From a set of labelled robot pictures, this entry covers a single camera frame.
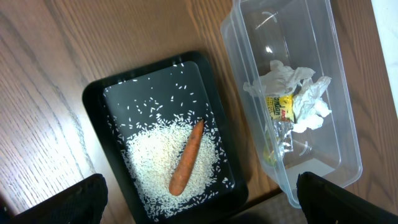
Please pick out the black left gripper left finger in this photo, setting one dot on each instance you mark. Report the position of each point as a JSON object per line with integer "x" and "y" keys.
{"x": 83, "y": 202}

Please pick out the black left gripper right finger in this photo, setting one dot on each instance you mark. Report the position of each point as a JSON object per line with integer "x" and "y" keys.
{"x": 324, "y": 202}

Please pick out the white rice pile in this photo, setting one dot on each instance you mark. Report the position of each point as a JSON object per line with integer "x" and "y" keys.
{"x": 155, "y": 155}

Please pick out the white napkin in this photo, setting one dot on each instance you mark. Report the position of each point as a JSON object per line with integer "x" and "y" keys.
{"x": 305, "y": 106}

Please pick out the orange carrot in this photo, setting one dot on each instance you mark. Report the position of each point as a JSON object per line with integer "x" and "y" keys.
{"x": 186, "y": 164}

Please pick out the foil wrapper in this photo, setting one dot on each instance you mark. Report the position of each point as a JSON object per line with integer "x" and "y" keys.
{"x": 282, "y": 116}

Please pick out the black tray bin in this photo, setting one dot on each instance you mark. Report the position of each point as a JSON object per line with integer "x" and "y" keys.
{"x": 210, "y": 212}

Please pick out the clear plastic bin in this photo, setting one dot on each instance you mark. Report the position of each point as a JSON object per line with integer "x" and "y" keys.
{"x": 299, "y": 33}

